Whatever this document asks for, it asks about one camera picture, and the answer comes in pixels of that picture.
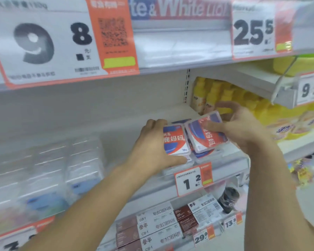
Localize person's right hand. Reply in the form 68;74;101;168
203;101;271;154

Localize person's left hand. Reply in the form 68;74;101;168
128;119;188;176

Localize row of yellow green tubs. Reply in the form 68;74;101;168
273;53;314;77

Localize pile of teal small boxes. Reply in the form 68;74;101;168
18;136;105;220

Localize row of small toiletry bottles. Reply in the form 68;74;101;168
287;153;314;186

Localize stack of maroon toothpaste boxes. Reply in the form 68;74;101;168
116;193;224;251

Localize black bottle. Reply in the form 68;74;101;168
217;187;240;214

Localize person's right forearm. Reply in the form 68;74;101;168
248;136;314;251

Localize white red blue toothpaste box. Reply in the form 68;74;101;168
128;0;232;21

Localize row of yellow detergent bottles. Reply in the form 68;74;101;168
191;77;314;142

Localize person's left forearm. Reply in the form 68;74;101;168
18;164;147;251

